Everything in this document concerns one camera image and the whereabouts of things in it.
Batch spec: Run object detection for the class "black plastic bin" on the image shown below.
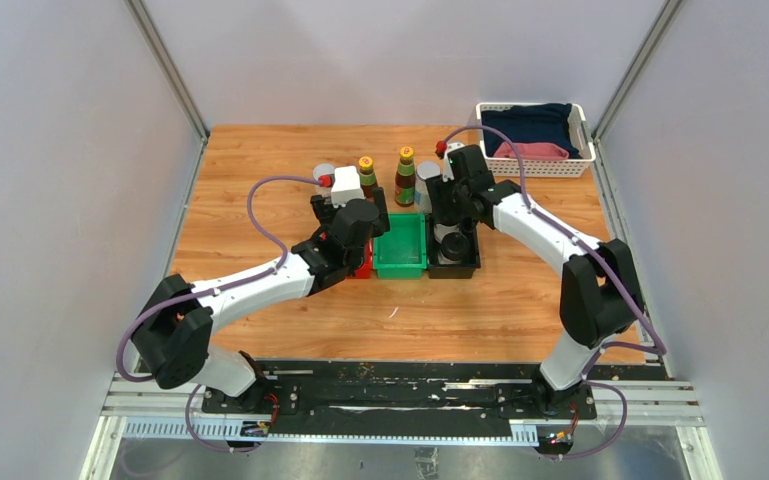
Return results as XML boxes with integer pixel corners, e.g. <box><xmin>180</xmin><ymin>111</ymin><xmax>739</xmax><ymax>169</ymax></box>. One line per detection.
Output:
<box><xmin>425</xmin><ymin>214</ymin><xmax>481</xmax><ymax>279</ymax></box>

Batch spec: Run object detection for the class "aluminium frame rail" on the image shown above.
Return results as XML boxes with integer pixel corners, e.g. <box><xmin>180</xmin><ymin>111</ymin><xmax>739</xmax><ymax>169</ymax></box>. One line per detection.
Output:
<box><xmin>81</xmin><ymin>360</ymin><xmax>722</xmax><ymax>479</ymax></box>

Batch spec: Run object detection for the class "navy blue cloth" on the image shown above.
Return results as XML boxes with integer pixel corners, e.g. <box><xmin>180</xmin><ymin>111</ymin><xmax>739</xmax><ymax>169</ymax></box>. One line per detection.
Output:
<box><xmin>481</xmin><ymin>103</ymin><xmax>581</xmax><ymax>159</ymax></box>

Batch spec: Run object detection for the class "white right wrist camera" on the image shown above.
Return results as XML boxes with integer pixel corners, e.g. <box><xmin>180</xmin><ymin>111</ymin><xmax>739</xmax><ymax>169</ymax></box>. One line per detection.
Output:
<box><xmin>435</xmin><ymin>141</ymin><xmax>465</xmax><ymax>182</ymax></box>

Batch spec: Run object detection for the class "silver lid jar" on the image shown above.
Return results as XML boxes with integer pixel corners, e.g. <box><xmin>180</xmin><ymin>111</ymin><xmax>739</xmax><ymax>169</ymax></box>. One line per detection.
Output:
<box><xmin>414</xmin><ymin>161</ymin><xmax>441</xmax><ymax>214</ymax></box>
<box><xmin>312</xmin><ymin>163</ymin><xmax>335</xmax><ymax>198</ymax></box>

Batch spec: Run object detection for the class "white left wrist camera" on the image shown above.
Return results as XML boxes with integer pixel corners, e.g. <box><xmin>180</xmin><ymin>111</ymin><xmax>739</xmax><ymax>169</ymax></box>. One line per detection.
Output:
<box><xmin>330</xmin><ymin>166</ymin><xmax>365</xmax><ymax>207</ymax></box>

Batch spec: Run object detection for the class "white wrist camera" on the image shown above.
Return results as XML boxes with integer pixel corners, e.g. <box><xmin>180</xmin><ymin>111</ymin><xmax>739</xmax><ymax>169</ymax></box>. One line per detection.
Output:
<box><xmin>330</xmin><ymin>166</ymin><xmax>365</xmax><ymax>207</ymax></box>
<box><xmin>435</xmin><ymin>141</ymin><xmax>465</xmax><ymax>182</ymax></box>

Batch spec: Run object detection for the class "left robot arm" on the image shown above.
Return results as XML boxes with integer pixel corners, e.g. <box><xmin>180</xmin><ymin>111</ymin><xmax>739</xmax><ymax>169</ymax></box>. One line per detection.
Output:
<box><xmin>124</xmin><ymin>188</ymin><xmax>390</xmax><ymax>413</ymax></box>

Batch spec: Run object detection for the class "black cap shaker bottle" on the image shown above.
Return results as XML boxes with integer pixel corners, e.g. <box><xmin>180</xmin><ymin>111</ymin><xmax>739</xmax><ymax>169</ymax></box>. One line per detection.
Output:
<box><xmin>432</xmin><ymin>223</ymin><xmax>465</xmax><ymax>243</ymax></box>

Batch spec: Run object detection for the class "left sauce bottle yellow cap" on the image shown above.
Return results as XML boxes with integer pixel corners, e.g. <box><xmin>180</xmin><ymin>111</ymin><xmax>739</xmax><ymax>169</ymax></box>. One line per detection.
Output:
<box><xmin>358</xmin><ymin>156</ymin><xmax>379</xmax><ymax>199</ymax></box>

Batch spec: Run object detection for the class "green plastic bin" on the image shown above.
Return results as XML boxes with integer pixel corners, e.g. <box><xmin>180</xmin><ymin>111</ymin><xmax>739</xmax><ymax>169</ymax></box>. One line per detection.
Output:
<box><xmin>373</xmin><ymin>213</ymin><xmax>427</xmax><ymax>280</ymax></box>

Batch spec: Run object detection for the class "sauce bottle yellow cap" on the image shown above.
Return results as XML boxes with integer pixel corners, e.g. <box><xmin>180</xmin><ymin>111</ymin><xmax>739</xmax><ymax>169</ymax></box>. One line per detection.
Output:
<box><xmin>395</xmin><ymin>146</ymin><xmax>416</xmax><ymax>207</ymax></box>
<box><xmin>358</xmin><ymin>156</ymin><xmax>379</xmax><ymax>199</ymax></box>

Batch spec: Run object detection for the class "red plastic bin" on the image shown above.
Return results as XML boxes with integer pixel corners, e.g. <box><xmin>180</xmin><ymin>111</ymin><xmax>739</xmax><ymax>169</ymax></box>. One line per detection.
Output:
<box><xmin>348</xmin><ymin>240</ymin><xmax>373</xmax><ymax>279</ymax></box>

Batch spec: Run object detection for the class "silver lid jar right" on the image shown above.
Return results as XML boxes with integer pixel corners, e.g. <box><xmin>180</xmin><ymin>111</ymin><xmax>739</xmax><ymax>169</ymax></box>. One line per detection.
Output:
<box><xmin>414</xmin><ymin>161</ymin><xmax>441</xmax><ymax>214</ymax></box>

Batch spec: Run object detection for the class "silver lid jar left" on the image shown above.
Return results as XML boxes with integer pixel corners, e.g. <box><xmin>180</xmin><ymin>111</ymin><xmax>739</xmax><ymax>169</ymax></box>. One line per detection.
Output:
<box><xmin>312</xmin><ymin>163</ymin><xmax>335</xmax><ymax>198</ymax></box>

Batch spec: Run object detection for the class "pink cloth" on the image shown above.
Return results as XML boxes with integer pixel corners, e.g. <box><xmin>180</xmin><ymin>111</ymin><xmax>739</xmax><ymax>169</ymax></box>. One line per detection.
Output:
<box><xmin>492</xmin><ymin>142</ymin><xmax>569</xmax><ymax>161</ymax></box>

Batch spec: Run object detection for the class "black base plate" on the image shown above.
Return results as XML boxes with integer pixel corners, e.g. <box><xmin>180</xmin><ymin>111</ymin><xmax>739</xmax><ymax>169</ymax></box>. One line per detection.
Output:
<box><xmin>200</xmin><ymin>359</ymin><xmax>597</xmax><ymax>439</ymax></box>

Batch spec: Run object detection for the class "white plastic basket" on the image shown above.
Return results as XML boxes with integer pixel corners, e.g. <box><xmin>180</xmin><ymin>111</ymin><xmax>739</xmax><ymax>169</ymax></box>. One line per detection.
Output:
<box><xmin>471</xmin><ymin>102</ymin><xmax>595</xmax><ymax>178</ymax></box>

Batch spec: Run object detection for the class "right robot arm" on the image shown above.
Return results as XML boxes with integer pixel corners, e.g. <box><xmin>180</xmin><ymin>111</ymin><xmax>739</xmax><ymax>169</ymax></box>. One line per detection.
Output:
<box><xmin>426</xmin><ymin>142</ymin><xmax>644</xmax><ymax>418</ymax></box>

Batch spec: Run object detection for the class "right sauce bottle yellow cap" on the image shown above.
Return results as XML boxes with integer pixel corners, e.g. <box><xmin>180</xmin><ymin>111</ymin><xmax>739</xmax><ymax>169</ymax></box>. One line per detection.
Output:
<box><xmin>395</xmin><ymin>146</ymin><xmax>416</xmax><ymax>207</ymax></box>

